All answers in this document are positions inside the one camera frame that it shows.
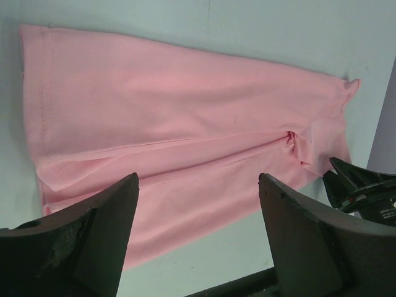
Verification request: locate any pink t-shirt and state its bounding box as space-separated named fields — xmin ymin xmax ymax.
xmin=20 ymin=24 xmax=361 ymax=269

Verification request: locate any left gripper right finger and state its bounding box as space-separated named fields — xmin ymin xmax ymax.
xmin=259 ymin=173 xmax=395 ymax=296

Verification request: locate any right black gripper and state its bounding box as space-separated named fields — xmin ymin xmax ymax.
xmin=322 ymin=157 xmax=395 ymax=225

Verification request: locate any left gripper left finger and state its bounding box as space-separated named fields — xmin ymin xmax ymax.
xmin=1 ymin=173 xmax=139 ymax=296

